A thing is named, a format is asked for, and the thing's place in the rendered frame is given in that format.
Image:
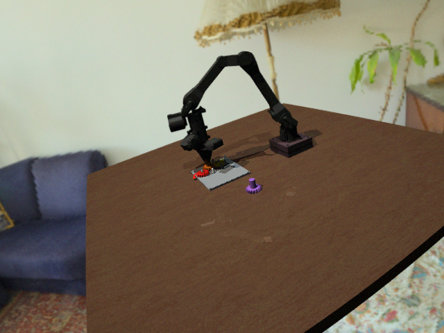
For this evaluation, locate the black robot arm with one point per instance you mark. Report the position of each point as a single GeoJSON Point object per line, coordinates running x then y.
{"type": "Point", "coordinates": [247, 61]}

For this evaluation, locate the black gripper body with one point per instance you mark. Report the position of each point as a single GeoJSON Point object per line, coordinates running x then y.
{"type": "Point", "coordinates": [210, 145]}

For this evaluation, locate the purple gear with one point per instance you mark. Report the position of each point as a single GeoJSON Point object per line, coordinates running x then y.
{"type": "Point", "coordinates": [253, 187]}

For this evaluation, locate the red gear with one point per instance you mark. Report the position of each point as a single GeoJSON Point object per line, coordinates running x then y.
{"type": "Point", "coordinates": [204, 173]}

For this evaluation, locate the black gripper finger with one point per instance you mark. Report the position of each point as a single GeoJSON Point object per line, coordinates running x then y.
{"type": "Point", "coordinates": [201, 153]}
{"type": "Point", "coordinates": [207, 153]}

